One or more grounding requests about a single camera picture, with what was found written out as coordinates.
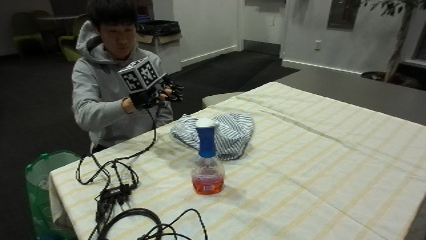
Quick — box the white marker cube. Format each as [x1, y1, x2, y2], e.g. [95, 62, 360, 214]
[116, 56, 163, 94]

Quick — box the trash bin with black liner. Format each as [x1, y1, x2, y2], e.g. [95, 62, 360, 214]
[135, 19, 184, 75]

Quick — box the blue white striped cloth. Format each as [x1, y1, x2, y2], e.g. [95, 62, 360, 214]
[169, 112, 256, 162]

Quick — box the the person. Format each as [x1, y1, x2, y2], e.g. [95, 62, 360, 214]
[71, 0, 185, 155]

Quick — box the spray bottle with orange liquid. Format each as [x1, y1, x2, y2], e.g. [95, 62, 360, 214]
[190, 117, 226, 196]

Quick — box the green chair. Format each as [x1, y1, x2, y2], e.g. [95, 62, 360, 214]
[57, 13, 92, 63]
[11, 10, 47, 56]

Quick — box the dark round table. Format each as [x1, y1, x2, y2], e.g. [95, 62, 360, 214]
[33, 13, 84, 34]

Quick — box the cream striped tablecloth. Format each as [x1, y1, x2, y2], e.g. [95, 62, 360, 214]
[48, 81, 426, 240]

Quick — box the green plastic bag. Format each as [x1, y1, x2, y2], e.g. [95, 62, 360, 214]
[24, 149, 84, 240]

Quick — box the dark plant pot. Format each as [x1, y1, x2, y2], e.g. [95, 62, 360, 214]
[360, 70, 423, 90]

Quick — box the indoor tree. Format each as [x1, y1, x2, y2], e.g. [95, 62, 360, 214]
[360, 0, 426, 83]

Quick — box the thin black glove cable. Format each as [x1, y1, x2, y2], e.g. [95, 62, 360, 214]
[73, 99, 161, 186]

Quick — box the black cable adapter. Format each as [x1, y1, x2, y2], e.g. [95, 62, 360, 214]
[95, 183, 133, 224]

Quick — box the thick black looped cable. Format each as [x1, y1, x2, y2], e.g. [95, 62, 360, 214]
[87, 207, 210, 240]

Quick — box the dark wall panel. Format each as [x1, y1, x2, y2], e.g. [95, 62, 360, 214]
[326, 0, 362, 31]

